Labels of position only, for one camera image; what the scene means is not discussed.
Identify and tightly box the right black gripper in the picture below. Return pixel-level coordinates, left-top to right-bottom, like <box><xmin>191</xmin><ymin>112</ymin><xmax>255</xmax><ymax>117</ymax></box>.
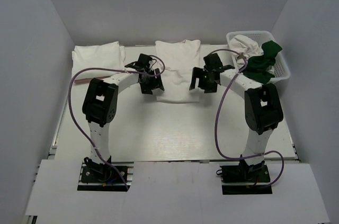
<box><xmin>190</xmin><ymin>67</ymin><xmax>219</xmax><ymax>94</ymax></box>

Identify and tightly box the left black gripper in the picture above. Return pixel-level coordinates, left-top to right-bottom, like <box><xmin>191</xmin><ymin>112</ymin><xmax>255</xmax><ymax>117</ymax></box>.
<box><xmin>139</xmin><ymin>68</ymin><xmax>164</xmax><ymax>95</ymax></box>

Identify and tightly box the white shirt red logo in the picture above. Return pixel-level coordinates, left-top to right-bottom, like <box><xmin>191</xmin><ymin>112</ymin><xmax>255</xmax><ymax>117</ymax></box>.
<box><xmin>155</xmin><ymin>40</ymin><xmax>201</xmax><ymax>104</ymax></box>

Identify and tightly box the plain white t shirt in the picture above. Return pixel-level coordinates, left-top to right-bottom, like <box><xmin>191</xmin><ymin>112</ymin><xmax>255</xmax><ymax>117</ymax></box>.
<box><xmin>228</xmin><ymin>34</ymin><xmax>264</xmax><ymax>68</ymax></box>

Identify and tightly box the dark green t shirt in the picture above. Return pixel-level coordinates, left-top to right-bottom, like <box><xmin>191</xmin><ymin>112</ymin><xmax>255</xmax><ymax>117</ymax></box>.
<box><xmin>243</xmin><ymin>40</ymin><xmax>282</xmax><ymax>84</ymax></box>

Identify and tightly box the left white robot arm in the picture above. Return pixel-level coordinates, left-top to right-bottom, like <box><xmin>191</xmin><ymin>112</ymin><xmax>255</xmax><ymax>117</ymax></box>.
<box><xmin>82</xmin><ymin>53</ymin><xmax>165</xmax><ymax>181</ymax></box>

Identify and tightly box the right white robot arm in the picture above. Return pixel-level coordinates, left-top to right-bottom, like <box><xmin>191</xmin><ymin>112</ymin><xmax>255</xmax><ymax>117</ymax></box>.
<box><xmin>189</xmin><ymin>52</ymin><xmax>283</xmax><ymax>181</ymax></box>

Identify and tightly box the folded white shirt stack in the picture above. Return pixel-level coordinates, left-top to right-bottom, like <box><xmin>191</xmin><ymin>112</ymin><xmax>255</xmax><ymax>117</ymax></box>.
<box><xmin>72</xmin><ymin>41</ymin><xmax>126</xmax><ymax>77</ymax></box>

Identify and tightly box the white plastic basket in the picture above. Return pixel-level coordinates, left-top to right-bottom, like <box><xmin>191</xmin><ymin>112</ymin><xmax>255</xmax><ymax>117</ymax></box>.
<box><xmin>226</xmin><ymin>31</ymin><xmax>290</xmax><ymax>84</ymax></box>

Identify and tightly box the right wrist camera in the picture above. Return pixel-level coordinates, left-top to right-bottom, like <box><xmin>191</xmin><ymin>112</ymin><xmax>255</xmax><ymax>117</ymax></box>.
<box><xmin>203</xmin><ymin>53</ymin><xmax>223</xmax><ymax>71</ymax></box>

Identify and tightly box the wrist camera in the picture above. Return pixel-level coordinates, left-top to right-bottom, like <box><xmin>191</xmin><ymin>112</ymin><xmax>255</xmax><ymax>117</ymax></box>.
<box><xmin>203</xmin><ymin>53</ymin><xmax>223</xmax><ymax>71</ymax></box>
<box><xmin>135</xmin><ymin>53</ymin><xmax>154</xmax><ymax>70</ymax></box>

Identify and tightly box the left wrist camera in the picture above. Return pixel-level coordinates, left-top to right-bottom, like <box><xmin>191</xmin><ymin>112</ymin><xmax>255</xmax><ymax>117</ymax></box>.
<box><xmin>135</xmin><ymin>53</ymin><xmax>154</xmax><ymax>70</ymax></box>

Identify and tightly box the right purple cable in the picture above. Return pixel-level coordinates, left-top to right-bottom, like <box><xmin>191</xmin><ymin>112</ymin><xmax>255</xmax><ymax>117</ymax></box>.
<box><xmin>203</xmin><ymin>48</ymin><xmax>286</xmax><ymax>186</ymax></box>

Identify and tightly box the purple cable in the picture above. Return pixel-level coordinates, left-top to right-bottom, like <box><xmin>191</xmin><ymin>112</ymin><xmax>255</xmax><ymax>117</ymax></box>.
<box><xmin>68</xmin><ymin>54</ymin><xmax>167</xmax><ymax>191</ymax></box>
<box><xmin>203</xmin><ymin>48</ymin><xmax>286</xmax><ymax>186</ymax></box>

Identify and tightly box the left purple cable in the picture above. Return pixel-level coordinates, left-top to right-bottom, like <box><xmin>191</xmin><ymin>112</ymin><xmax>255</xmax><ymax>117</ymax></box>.
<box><xmin>68</xmin><ymin>54</ymin><xmax>167</xmax><ymax>191</ymax></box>

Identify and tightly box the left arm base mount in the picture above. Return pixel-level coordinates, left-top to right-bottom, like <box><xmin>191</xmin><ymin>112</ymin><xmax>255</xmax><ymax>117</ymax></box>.
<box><xmin>77</xmin><ymin>163</ymin><xmax>133</xmax><ymax>192</ymax></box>

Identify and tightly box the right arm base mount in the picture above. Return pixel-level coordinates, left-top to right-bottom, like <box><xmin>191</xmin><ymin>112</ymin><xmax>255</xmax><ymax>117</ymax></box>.
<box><xmin>216</xmin><ymin>165</ymin><xmax>272</xmax><ymax>195</ymax></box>

